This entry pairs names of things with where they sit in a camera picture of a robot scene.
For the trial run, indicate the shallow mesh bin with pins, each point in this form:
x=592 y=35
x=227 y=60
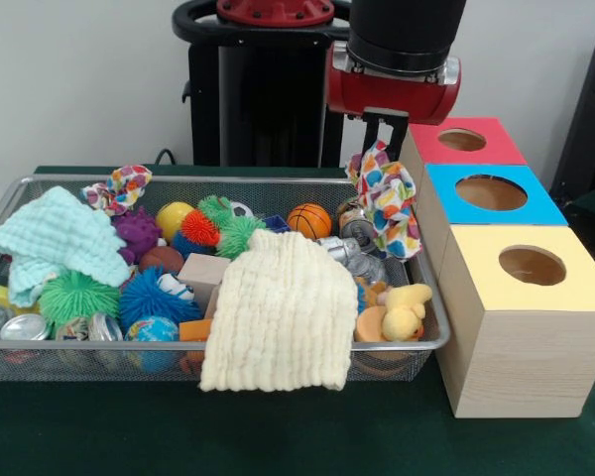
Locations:
x=79 y=362

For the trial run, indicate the blue spiky ball with eyes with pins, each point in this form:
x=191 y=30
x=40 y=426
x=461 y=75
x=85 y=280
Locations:
x=149 y=297

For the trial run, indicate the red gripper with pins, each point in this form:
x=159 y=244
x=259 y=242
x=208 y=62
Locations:
x=392 y=96

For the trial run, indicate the yellow ball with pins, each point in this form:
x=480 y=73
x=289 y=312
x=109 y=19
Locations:
x=173 y=218

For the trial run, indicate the wooden box with three holes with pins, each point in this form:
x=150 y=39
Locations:
x=525 y=357

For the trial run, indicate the black upright panel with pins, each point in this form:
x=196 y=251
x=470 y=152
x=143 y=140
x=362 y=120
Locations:
x=590 y=114

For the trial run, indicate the globe print ball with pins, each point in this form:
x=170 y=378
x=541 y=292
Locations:
x=151 y=329

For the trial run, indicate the cream waffle cloth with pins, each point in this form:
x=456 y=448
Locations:
x=277 y=317

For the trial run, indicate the colourful patterned cloth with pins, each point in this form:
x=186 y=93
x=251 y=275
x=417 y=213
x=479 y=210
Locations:
x=387 y=208
x=124 y=186

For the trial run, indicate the mint waffle cloth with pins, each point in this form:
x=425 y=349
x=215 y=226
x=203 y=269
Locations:
x=54 y=233

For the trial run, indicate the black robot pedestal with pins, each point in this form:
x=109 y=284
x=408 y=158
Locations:
x=258 y=109

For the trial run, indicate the yellow plush duck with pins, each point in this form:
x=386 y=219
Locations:
x=401 y=312

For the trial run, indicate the orange basketball toy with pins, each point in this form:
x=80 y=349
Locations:
x=308 y=219

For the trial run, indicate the green spiky ball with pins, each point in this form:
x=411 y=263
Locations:
x=77 y=297

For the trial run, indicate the purple knobby ball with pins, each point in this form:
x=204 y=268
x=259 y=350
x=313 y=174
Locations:
x=136 y=233

